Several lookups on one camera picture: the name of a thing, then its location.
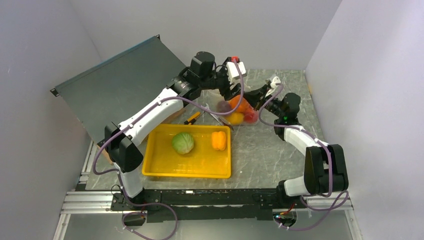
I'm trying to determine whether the orange pumpkin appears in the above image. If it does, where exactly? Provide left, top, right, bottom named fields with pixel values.
left=228, top=94, right=251, bottom=113

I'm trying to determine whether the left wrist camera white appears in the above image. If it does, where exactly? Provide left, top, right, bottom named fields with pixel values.
left=225, top=61, right=247, bottom=85

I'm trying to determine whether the clear polka dot zip bag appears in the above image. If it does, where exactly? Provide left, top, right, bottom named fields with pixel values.
left=208, top=90, right=259, bottom=126

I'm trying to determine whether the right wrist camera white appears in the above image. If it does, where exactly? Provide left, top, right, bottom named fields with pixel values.
left=265, top=74, right=282, bottom=97

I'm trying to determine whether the yellow plastic tray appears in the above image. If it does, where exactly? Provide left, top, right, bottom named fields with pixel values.
left=141, top=124, right=232, bottom=179

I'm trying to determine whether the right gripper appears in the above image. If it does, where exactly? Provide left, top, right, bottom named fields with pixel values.
left=241, top=84, right=285, bottom=119

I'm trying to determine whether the green cabbage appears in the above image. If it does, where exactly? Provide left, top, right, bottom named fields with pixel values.
left=171, top=132, right=195, bottom=155

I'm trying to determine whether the purple onion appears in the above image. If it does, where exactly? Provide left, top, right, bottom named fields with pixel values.
left=216, top=100, right=232, bottom=113

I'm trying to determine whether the yellow handled screwdriver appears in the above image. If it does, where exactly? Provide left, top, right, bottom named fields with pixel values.
left=183, top=111, right=201, bottom=125

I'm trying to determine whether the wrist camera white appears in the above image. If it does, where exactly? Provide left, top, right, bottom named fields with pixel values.
left=225, top=61, right=247, bottom=85
left=265, top=74, right=282, bottom=97

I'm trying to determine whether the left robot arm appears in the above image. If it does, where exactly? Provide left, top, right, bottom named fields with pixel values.
left=100, top=51, right=247, bottom=210

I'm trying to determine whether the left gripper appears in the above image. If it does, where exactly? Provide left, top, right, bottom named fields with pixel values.
left=200, top=58, right=245, bottom=101

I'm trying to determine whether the black aluminium base frame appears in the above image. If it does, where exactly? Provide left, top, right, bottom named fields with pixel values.
left=52, top=140, right=365, bottom=240

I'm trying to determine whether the yellow mango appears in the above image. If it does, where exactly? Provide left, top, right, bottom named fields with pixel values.
left=224, top=112, right=245, bottom=125

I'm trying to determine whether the silver wrench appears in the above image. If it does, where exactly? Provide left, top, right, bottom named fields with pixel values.
left=201, top=103, right=234, bottom=131

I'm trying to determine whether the yellow bell pepper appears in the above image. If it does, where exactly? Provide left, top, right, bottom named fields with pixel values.
left=211, top=131, right=227, bottom=151

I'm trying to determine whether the red bell pepper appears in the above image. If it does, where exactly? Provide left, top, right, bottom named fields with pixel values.
left=243, top=109, right=259, bottom=124

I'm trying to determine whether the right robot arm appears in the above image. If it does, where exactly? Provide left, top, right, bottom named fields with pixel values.
left=243, top=83, right=349, bottom=208

